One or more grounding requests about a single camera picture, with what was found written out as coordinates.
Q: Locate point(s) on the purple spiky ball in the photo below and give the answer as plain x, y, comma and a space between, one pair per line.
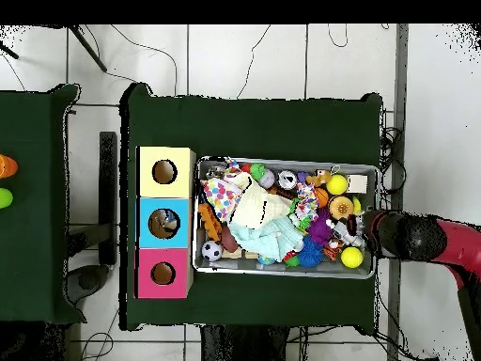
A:
319, 229

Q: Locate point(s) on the cream muslin cloth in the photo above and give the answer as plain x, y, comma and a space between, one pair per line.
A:
259, 205

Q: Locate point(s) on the silver mesh bin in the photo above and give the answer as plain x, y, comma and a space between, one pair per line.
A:
263, 269

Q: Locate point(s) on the blue spiky ball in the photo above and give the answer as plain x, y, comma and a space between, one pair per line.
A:
310, 254

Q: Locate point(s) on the polka dot paper napkin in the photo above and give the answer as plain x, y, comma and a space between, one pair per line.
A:
221, 195

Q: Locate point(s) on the light blue muslin cloth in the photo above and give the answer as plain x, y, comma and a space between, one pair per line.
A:
270, 237

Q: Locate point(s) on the yellow ball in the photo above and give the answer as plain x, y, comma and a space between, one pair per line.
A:
337, 184
352, 257

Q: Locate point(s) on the grey round base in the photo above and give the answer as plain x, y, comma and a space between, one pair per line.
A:
88, 280

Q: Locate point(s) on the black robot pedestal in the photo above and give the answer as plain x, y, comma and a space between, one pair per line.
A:
244, 346

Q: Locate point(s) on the small soccer ball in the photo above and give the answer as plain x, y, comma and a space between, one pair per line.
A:
212, 251

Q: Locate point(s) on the black panel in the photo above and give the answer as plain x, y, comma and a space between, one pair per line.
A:
108, 169

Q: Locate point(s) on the green plastic object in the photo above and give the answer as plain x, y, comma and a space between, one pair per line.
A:
4, 198

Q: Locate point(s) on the wooden box with three holes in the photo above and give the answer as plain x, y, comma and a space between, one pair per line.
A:
180, 180

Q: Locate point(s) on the black tripod leg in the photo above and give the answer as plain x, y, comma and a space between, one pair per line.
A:
88, 48
9, 52

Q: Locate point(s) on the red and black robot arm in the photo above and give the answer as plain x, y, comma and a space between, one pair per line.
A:
417, 237

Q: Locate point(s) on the orange plastic object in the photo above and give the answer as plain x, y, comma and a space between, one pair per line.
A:
7, 166

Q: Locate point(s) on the dark green table cloth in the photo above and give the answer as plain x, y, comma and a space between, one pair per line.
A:
34, 244
263, 128

